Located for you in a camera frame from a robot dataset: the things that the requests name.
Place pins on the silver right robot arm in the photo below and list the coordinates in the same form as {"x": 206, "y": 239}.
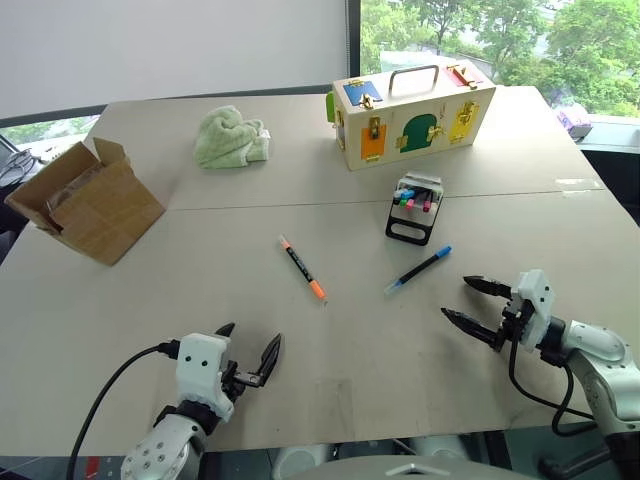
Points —
{"x": 605, "y": 350}

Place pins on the open brown cardboard box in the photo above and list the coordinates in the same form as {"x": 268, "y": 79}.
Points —
{"x": 115, "y": 210}

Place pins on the white rounded cylinder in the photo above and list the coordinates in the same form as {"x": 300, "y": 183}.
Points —
{"x": 440, "y": 446}
{"x": 300, "y": 462}

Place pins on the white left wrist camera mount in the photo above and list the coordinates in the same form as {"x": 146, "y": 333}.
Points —
{"x": 200, "y": 365}

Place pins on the black marker holder box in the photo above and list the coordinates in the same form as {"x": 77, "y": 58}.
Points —
{"x": 410, "y": 227}

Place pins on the blue-capped black pen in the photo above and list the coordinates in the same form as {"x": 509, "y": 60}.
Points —
{"x": 420, "y": 268}

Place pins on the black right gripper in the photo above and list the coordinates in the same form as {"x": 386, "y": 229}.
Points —
{"x": 515, "y": 320}

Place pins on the black window frame post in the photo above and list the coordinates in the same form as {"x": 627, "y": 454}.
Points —
{"x": 353, "y": 45}

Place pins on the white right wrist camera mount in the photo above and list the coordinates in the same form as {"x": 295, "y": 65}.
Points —
{"x": 537, "y": 300}

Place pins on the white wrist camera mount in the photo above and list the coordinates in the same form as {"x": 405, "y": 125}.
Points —
{"x": 200, "y": 365}
{"x": 537, "y": 300}

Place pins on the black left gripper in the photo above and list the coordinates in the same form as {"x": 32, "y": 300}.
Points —
{"x": 235, "y": 380}

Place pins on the light green towel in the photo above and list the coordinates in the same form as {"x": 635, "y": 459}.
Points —
{"x": 225, "y": 140}

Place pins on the purple patterned pack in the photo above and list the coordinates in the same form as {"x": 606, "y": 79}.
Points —
{"x": 575, "y": 121}

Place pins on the black curved bar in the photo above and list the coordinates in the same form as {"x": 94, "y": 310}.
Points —
{"x": 575, "y": 460}

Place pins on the small red object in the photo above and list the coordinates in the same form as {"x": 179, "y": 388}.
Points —
{"x": 91, "y": 466}

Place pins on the orange-capped black pen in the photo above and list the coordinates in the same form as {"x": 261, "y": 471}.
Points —
{"x": 300, "y": 265}

